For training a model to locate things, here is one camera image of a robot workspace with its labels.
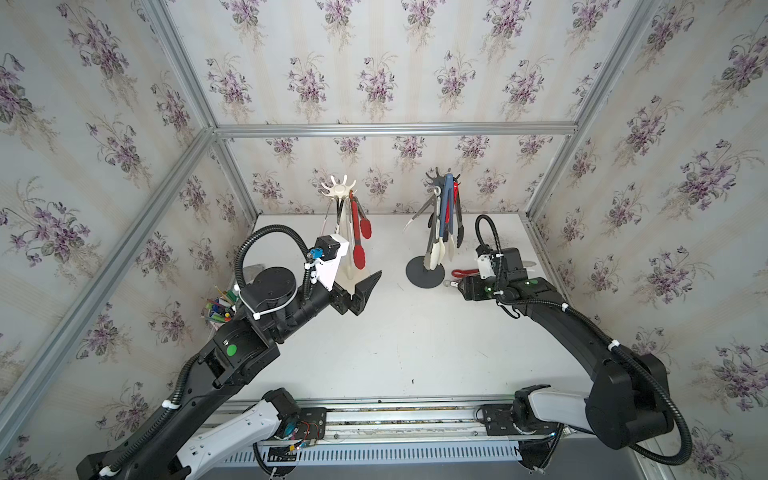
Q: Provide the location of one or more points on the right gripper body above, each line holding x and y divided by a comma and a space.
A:
492, 287

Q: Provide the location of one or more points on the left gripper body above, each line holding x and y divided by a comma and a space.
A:
311, 299

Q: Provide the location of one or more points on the dark grey utensil rack stand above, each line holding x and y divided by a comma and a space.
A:
416, 273

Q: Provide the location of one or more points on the black steel tongs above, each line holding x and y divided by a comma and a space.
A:
459, 219

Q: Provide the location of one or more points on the red handled steel tongs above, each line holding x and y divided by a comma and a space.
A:
452, 205

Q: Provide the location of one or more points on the cream utensil rack stand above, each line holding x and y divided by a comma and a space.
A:
348, 275

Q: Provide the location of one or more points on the cream steel tongs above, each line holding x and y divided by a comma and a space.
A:
429, 203

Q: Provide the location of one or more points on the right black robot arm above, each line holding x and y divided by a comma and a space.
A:
629, 404

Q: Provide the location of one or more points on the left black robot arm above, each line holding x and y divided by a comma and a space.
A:
269, 309

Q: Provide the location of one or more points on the grey whiteboard eraser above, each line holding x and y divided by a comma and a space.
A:
251, 271

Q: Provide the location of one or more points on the pink cup of pens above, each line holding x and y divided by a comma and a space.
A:
219, 308

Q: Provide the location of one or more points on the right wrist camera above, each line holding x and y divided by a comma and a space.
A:
487, 265

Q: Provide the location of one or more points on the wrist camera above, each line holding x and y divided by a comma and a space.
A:
487, 265
324, 259

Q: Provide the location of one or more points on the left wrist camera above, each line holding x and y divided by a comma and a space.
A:
324, 259

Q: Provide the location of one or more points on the red handled tongs at right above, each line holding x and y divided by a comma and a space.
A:
463, 273

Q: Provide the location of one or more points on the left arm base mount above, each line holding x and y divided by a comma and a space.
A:
298, 429

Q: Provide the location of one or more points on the aluminium front rail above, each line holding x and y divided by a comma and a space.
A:
418, 419

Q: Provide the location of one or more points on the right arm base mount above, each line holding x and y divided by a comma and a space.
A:
517, 417

